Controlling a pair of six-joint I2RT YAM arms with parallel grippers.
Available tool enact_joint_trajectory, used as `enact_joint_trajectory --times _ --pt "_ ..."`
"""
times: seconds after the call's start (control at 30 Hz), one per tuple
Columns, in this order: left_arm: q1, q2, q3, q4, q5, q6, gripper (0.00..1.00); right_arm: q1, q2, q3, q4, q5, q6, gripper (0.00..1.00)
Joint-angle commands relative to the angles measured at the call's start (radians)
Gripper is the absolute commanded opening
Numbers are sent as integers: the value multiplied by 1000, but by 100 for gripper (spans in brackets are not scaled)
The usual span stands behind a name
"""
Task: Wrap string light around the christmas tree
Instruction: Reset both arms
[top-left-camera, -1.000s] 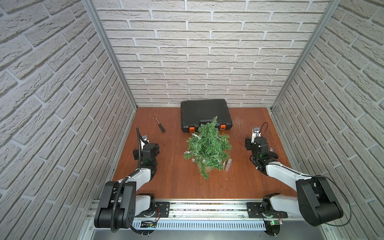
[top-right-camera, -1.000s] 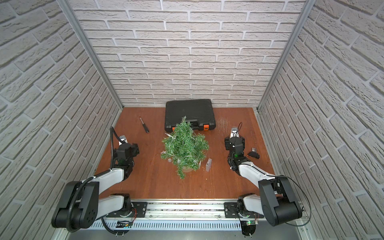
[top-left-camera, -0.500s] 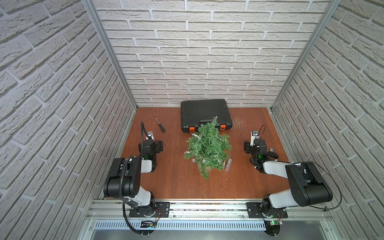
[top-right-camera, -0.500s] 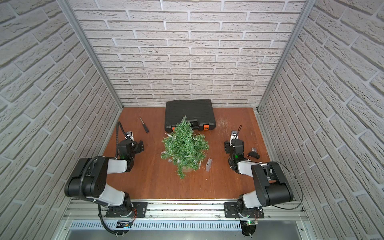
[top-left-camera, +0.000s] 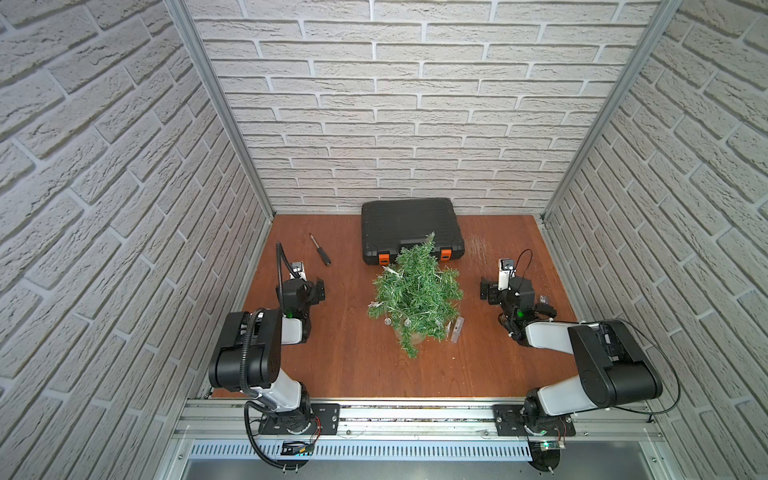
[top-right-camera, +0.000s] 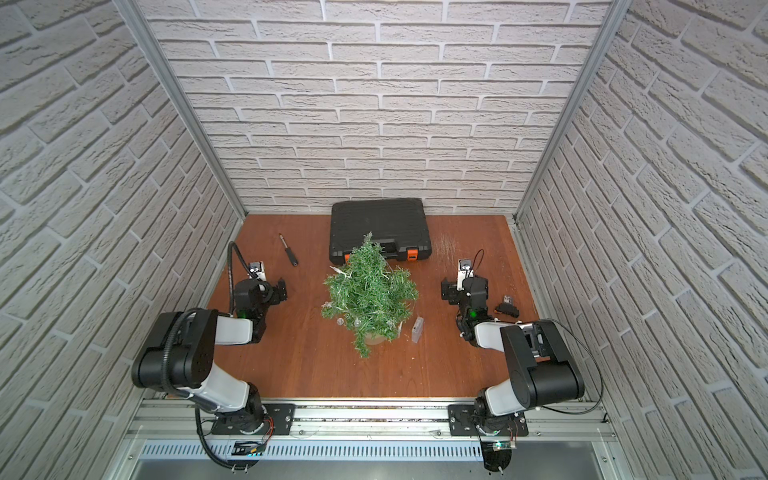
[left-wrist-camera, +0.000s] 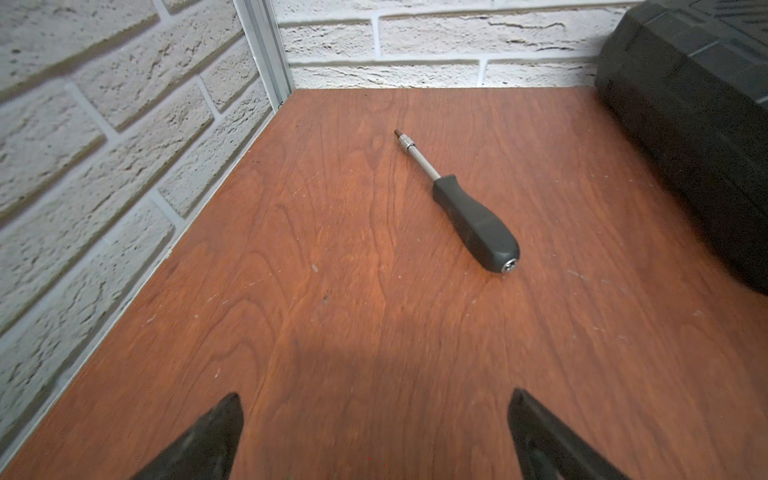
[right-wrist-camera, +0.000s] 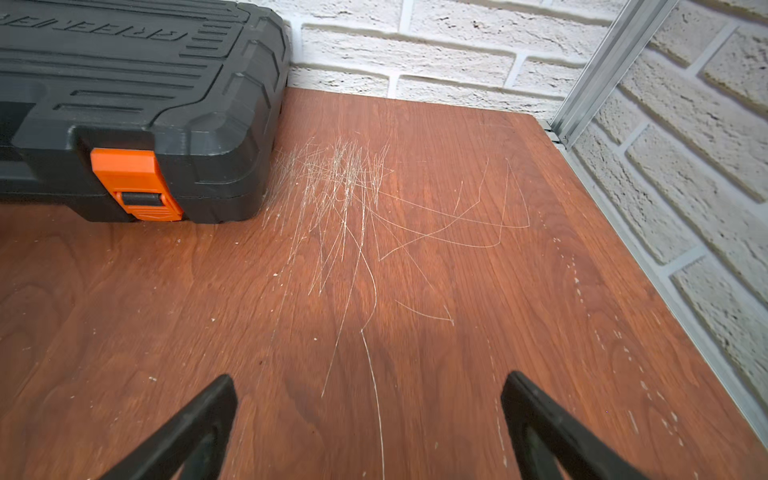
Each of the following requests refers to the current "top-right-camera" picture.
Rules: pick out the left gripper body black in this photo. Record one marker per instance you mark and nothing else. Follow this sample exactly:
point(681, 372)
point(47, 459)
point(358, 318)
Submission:
point(274, 291)

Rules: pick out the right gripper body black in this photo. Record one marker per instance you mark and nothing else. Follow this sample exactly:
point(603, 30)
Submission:
point(451, 289)

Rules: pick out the clear plastic battery box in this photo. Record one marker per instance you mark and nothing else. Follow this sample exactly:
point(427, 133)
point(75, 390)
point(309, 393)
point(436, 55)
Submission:
point(417, 329)

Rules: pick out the small green christmas tree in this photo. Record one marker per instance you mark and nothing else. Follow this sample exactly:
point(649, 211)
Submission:
point(369, 295)

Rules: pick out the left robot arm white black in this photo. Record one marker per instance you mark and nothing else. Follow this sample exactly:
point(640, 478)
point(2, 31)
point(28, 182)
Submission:
point(178, 355)

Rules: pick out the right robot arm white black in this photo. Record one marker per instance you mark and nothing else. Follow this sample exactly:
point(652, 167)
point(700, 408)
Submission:
point(541, 369)

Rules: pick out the round wooden tree base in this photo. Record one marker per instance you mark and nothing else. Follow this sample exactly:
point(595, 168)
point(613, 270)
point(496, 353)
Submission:
point(371, 339)

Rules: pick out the black tool case orange latches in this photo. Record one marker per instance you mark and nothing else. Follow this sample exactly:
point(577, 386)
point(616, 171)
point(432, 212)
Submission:
point(398, 225)

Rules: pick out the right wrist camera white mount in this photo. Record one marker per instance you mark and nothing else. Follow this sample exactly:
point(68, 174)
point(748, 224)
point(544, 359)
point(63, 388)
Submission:
point(465, 270)

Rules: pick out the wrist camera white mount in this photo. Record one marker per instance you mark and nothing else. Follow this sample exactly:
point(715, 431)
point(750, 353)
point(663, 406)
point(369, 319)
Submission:
point(465, 270)
point(256, 270)

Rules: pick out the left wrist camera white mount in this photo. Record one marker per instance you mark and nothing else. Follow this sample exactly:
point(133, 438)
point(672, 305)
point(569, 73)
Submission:
point(256, 270)

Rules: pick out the black handled screwdriver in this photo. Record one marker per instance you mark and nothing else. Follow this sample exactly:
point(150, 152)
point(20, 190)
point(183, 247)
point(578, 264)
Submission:
point(289, 252)

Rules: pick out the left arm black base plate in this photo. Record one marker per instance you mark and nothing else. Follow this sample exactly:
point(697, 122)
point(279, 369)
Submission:
point(275, 418)

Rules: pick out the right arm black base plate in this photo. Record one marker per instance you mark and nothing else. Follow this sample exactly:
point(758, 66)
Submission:
point(465, 420)

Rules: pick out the aluminium corner post left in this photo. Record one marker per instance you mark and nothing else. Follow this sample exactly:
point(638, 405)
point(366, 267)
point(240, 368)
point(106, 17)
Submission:
point(146, 40)

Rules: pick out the aluminium corner post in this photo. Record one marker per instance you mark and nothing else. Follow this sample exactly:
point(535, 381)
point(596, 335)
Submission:
point(146, 40)
point(605, 35)

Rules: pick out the aluminium corner post right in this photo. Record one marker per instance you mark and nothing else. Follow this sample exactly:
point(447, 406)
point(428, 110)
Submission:
point(605, 35)

